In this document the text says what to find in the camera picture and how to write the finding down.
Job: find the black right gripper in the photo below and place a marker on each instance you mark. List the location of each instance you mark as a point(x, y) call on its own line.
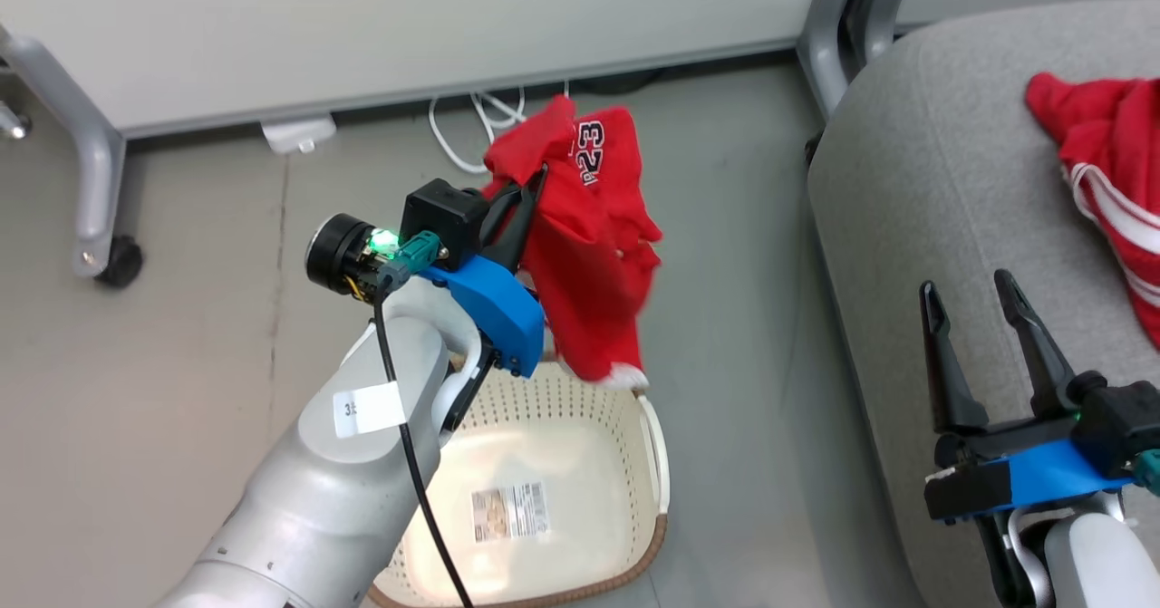
point(1119, 422)

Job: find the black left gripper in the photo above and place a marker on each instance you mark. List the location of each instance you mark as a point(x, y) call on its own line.
point(444, 218)

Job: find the red jersey number 23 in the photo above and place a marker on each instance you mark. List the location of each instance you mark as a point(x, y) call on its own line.
point(589, 255)

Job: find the red jersey with number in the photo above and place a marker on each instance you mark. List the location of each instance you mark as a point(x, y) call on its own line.
point(1110, 155)

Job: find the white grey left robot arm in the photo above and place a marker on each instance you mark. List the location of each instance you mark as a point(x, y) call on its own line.
point(326, 499)

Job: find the white sticker on arm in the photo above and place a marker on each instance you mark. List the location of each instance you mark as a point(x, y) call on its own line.
point(367, 409)

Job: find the grey fabric sofa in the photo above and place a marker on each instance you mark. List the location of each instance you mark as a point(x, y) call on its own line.
point(942, 191)

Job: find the large white partition panel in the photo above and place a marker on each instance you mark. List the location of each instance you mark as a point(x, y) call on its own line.
point(381, 28)

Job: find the white power adapter box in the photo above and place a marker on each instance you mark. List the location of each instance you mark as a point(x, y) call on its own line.
point(297, 132)

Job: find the cream laundry basket brown rim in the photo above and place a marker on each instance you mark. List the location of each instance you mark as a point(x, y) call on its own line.
point(562, 445)

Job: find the printed label inside basket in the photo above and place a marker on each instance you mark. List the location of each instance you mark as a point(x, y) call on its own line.
point(510, 511)

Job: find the black caster wheel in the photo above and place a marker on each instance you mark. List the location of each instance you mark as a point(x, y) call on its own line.
point(122, 262)

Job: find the grey partition leg with caster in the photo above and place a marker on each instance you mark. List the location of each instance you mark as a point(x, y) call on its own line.
point(91, 164)

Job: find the grey metal table leg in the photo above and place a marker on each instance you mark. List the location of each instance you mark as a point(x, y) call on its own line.
point(11, 121)

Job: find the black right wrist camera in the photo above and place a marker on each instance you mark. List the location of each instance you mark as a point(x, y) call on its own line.
point(965, 492)

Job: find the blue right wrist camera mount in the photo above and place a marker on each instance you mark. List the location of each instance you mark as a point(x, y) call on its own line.
point(1060, 477)

